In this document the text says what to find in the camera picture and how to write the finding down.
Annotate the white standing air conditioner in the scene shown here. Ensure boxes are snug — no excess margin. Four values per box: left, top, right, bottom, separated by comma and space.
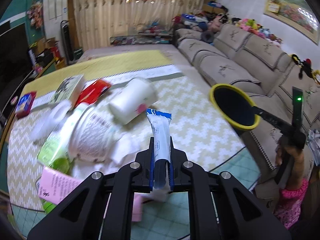
42, 0, 68, 48

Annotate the yellow rim black trash bin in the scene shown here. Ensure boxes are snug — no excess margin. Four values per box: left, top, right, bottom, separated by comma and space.
209, 83, 260, 134

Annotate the black tower fan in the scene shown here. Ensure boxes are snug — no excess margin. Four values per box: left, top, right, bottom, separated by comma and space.
60, 20, 75, 65

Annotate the white printed instant noodle bowl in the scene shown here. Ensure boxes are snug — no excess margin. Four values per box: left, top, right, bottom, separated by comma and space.
68, 105, 116, 163

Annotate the white blue snack wrapper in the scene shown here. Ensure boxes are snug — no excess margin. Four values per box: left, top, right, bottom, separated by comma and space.
146, 108, 171, 190

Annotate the beige curtain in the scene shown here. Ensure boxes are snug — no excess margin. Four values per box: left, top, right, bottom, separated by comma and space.
73, 0, 203, 50

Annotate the black white printed box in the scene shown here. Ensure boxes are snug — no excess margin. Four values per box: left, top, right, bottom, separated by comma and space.
49, 75, 86, 108

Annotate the person's hand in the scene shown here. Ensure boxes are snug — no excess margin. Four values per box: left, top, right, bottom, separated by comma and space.
276, 135, 304, 191

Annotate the white paper cup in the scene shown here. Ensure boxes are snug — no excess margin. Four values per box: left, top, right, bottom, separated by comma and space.
108, 77, 158, 125

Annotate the framed floral painting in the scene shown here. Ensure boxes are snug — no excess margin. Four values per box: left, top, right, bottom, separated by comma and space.
264, 0, 319, 44

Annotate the beige sectional sofa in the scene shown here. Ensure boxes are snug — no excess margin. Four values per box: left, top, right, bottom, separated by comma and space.
174, 24, 319, 206

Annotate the blue tissue pack red box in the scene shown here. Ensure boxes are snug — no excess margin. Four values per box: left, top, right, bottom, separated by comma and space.
15, 91, 36, 119

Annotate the patterned quilt mat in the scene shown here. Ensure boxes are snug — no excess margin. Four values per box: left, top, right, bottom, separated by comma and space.
6, 49, 262, 240

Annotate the pile of plush toys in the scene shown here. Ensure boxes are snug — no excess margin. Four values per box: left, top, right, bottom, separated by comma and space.
172, 2, 283, 47

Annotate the low glass shelf with clutter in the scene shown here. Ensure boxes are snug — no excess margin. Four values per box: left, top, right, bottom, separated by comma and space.
110, 33, 173, 46

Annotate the pink paper sheet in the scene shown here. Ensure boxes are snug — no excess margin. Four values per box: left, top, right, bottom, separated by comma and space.
38, 167, 82, 205

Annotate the black flat television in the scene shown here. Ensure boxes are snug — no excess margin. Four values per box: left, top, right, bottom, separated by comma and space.
0, 23, 33, 108

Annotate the red snack bag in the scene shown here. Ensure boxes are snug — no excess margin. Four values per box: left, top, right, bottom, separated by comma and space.
75, 79, 112, 107

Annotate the green white bottle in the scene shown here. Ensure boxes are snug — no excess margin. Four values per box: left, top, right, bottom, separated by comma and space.
36, 119, 75, 213

